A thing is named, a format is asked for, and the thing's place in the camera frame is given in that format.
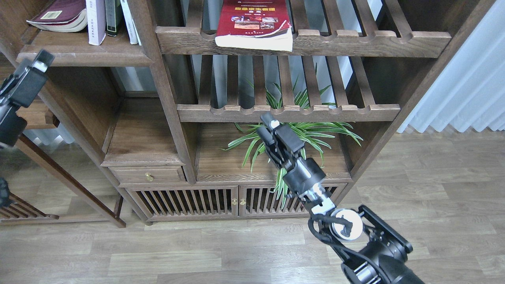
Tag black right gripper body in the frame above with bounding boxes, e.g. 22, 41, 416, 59
272, 153, 331, 206

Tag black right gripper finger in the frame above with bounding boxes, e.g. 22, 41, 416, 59
260, 112, 304, 160

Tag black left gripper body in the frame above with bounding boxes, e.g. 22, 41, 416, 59
0, 104, 27, 148

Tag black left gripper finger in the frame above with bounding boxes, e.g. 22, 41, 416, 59
0, 50, 54, 108

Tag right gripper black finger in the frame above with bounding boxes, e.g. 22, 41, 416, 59
256, 127, 282, 162

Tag maroon book white characters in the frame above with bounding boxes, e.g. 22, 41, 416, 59
27, 0, 87, 32

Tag pale lilac book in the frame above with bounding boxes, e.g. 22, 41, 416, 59
86, 0, 106, 46

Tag red cover book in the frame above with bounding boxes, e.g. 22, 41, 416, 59
215, 0, 293, 52

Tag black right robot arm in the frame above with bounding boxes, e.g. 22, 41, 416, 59
257, 113, 423, 284

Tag green spider plant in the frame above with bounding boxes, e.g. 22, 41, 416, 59
219, 88, 363, 207

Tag wooden side rack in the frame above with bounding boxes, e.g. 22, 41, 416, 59
0, 187, 60, 225

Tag dark wooden bookshelf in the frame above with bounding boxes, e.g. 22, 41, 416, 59
1, 0, 496, 223

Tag green spine book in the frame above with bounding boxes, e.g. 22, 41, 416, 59
105, 0, 122, 37

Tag white thin book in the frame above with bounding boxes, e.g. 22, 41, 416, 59
120, 0, 141, 45

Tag brass drawer knob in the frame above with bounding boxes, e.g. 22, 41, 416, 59
145, 173, 154, 182

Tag white pleated curtain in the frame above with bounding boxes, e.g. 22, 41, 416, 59
397, 0, 505, 133

